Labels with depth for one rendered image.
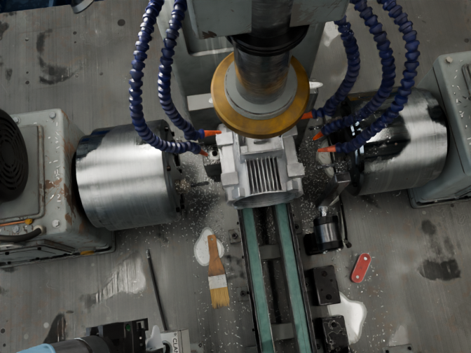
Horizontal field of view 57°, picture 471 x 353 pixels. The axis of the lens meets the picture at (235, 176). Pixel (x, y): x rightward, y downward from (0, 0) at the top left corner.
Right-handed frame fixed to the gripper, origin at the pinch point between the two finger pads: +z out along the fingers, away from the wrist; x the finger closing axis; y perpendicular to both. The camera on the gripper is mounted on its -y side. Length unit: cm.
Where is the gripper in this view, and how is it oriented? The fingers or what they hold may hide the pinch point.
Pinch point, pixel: (160, 351)
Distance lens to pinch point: 98.5
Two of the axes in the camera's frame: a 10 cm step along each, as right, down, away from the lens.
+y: -1.4, -9.5, 2.7
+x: -9.1, 2.3, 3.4
